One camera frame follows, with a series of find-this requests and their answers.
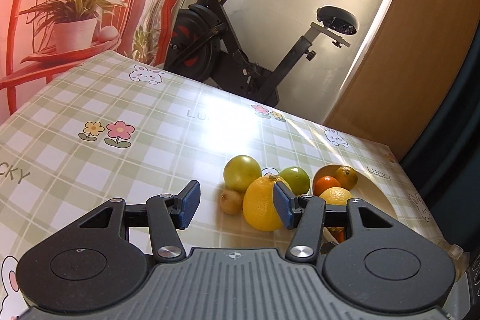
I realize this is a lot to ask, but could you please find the green citrus fruit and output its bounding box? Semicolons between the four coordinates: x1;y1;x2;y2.
276;166;312;195

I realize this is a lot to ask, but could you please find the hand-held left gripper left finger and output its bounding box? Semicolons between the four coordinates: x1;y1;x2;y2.
77;181;200;262

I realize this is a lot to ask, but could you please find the yellow-green citrus fruit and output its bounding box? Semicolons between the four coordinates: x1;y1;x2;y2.
223;155;262;193

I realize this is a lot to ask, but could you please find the wooden cabinet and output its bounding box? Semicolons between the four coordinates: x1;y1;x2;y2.
322;0;475;161

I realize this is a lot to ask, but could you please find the brown kiwi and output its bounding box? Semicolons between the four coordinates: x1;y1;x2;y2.
219;189;246;214

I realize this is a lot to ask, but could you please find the green checked tablecloth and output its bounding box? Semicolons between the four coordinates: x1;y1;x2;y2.
0;50;466;306

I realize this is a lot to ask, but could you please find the bright orange tangerine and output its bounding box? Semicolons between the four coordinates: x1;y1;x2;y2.
313;175;342;197

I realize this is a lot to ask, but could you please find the black exercise bike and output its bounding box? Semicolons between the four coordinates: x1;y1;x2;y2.
163;0;359;109

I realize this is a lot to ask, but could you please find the small yellow lemon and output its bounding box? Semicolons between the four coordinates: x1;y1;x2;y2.
319;187;353;206

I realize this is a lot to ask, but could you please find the greenish orange tangerine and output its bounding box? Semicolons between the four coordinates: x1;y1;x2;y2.
326;226;346;244
335;166;359;190

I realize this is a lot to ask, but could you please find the large yellow lemon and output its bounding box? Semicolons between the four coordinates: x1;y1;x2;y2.
242;175;293;232

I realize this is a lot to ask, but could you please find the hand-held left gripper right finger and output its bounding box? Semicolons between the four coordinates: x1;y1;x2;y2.
273;182;404;262

